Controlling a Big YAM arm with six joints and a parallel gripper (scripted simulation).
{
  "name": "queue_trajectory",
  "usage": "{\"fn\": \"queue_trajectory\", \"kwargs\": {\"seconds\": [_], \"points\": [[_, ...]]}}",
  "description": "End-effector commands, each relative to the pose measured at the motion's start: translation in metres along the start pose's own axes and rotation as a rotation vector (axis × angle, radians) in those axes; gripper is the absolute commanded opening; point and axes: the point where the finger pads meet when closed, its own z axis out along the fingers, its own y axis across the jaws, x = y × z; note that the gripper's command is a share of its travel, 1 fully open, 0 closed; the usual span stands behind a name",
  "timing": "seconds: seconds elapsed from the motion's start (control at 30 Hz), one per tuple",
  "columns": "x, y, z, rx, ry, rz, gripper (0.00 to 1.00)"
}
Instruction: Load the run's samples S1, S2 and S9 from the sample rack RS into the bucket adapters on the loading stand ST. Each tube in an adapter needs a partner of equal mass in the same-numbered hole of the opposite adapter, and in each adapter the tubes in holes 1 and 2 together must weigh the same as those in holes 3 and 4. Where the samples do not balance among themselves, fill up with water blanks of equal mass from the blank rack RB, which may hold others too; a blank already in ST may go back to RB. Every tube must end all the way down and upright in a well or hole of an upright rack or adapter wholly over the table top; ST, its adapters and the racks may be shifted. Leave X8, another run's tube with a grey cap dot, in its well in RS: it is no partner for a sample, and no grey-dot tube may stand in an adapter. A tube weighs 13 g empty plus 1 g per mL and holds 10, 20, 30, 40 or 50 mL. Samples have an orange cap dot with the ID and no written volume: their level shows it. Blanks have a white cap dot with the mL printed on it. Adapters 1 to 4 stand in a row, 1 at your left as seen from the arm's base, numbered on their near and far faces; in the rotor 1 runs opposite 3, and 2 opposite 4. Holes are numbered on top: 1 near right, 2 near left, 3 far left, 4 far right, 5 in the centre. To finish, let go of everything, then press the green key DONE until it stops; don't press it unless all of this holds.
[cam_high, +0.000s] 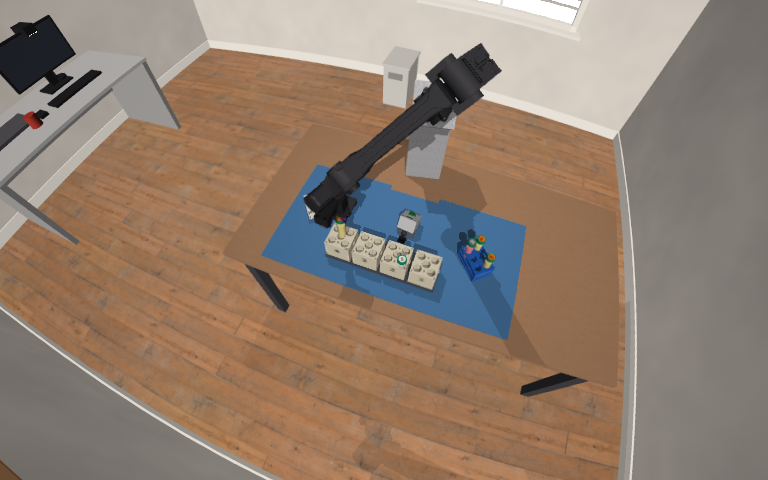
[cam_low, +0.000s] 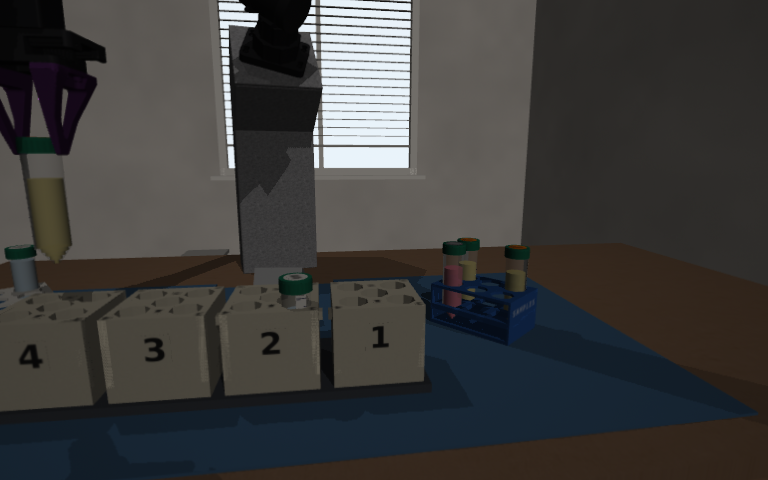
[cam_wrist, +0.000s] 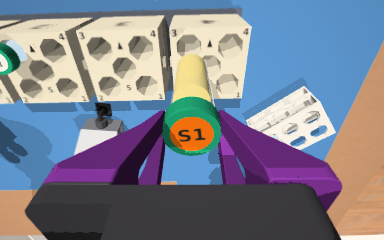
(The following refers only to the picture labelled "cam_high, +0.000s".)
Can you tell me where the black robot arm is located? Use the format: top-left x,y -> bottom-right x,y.
304,43 -> 502,228

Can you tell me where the blue tube rack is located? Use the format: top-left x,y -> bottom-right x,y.
458,245 -> 495,282

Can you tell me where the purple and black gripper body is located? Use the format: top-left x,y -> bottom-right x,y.
333,195 -> 357,219

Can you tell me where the blue bench mat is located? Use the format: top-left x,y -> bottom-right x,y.
261,164 -> 526,340

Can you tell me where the test tube with pink liquid and green cap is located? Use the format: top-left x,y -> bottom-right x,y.
465,238 -> 477,254

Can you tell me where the white box with done label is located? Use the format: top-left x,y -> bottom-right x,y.
397,210 -> 422,244

